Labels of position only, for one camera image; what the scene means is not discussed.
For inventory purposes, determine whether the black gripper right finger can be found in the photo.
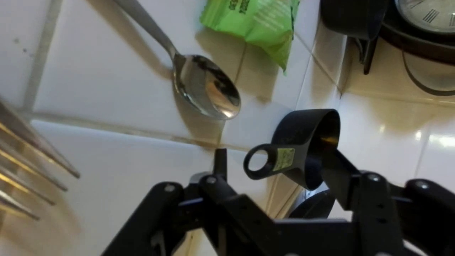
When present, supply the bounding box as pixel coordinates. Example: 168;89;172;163
323;146;455;256

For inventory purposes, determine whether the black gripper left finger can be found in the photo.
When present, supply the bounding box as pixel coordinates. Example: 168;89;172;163
101;146;277;256

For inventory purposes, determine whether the black measuring scoop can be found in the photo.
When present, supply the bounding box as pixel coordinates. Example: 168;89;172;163
242;108;343;192

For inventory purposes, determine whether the metal spoon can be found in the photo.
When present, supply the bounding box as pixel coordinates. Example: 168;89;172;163
112;0;243;122

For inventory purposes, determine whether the metal fork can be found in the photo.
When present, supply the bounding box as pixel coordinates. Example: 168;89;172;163
0;95;83;222

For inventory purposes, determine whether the black table clock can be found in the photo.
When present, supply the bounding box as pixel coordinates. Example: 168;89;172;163
378;0;455;97

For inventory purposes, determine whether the green snack packet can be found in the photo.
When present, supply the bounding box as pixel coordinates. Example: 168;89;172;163
199;0;302;72

